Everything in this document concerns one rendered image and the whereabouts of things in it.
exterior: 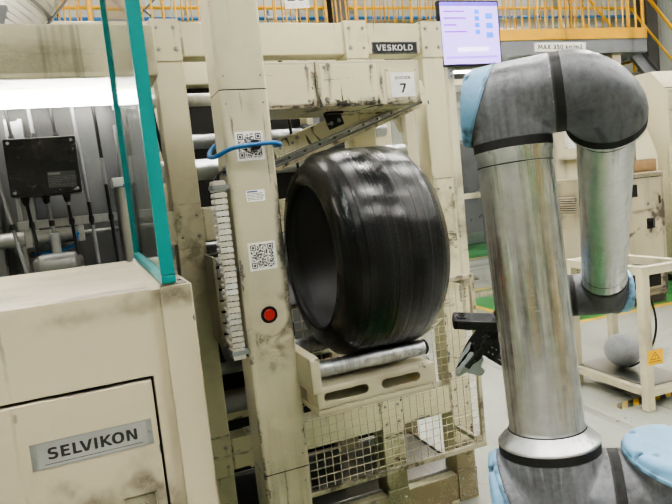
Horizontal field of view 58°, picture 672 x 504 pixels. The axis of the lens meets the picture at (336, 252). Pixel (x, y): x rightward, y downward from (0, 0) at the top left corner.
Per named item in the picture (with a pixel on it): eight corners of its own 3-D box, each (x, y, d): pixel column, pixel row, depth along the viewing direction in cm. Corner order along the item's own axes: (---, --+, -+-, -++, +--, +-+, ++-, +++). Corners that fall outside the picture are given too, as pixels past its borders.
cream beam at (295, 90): (249, 111, 183) (243, 61, 181) (231, 123, 206) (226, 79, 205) (423, 103, 205) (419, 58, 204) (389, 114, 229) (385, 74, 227)
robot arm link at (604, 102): (644, 13, 84) (627, 279, 134) (549, 34, 88) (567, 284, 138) (662, 66, 77) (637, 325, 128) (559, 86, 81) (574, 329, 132)
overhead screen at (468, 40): (442, 66, 516) (437, 0, 511) (440, 67, 521) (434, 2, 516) (502, 64, 536) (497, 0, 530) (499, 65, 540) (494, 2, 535)
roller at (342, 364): (309, 359, 163) (309, 374, 165) (315, 367, 159) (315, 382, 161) (421, 336, 176) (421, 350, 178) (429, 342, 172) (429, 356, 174)
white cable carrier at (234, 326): (234, 361, 160) (212, 181, 156) (229, 357, 165) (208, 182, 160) (250, 357, 162) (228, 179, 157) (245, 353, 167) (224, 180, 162)
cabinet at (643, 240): (596, 316, 550) (588, 178, 537) (553, 306, 604) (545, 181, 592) (672, 300, 579) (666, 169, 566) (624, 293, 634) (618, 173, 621)
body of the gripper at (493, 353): (500, 369, 151) (529, 333, 146) (471, 354, 150) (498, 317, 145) (495, 351, 158) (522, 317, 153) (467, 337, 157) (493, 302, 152)
